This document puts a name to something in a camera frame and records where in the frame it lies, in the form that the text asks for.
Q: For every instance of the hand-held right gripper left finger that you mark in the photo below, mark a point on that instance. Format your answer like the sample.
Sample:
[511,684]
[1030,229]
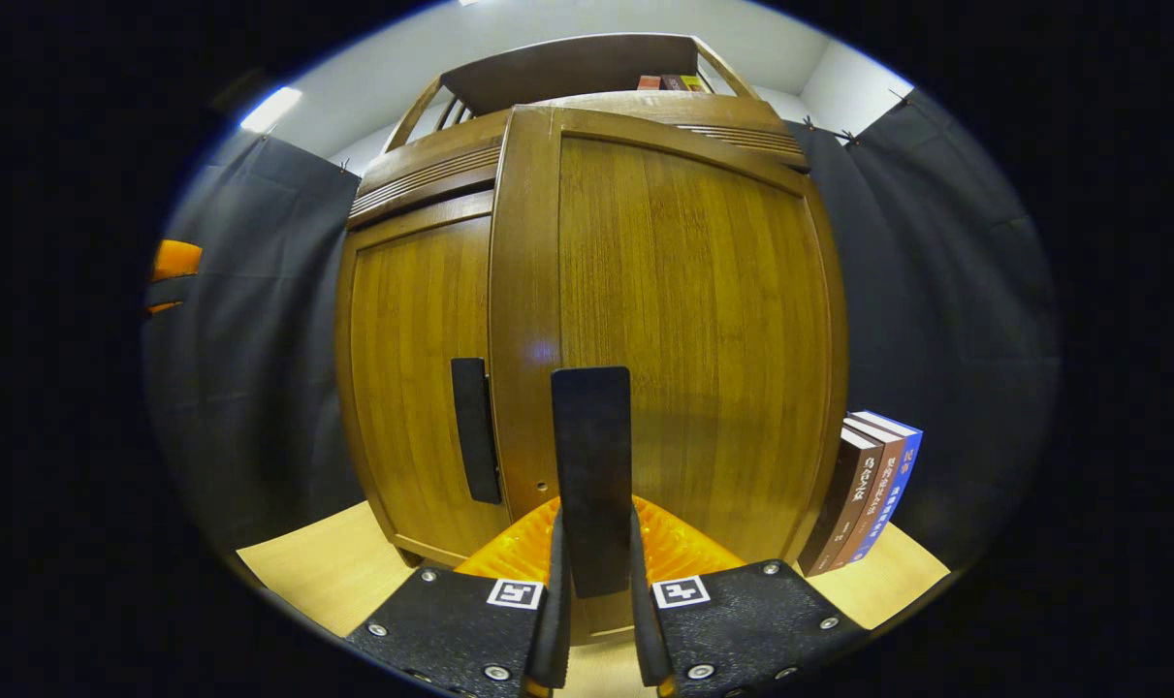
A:
[551,640]

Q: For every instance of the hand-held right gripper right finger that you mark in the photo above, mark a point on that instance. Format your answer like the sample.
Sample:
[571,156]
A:
[645,630]

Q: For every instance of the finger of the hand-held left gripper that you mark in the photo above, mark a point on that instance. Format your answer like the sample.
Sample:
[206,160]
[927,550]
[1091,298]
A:
[174,260]

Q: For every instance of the wooden shoe cabinet door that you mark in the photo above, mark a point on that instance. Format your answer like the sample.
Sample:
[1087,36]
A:
[703,339]
[412,368]

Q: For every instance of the wooden double-door shoe cabinet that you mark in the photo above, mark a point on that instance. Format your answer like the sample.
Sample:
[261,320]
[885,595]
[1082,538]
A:
[567,68]

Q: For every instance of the small ceiling light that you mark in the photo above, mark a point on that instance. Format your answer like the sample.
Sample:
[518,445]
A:
[269,109]

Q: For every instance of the dark brown thick book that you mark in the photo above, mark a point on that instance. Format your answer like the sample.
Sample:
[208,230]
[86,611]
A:
[843,504]

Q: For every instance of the reddish brown book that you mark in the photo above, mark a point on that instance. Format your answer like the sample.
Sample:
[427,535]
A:
[877,504]

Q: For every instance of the blue white book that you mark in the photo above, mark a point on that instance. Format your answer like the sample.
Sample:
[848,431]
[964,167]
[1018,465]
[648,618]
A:
[899,480]

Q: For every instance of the black backdrop cloth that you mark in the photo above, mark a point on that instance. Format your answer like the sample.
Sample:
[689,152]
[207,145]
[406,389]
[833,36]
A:
[936,291]

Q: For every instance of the yellow book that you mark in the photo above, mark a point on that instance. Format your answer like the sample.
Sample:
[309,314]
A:
[696,83]

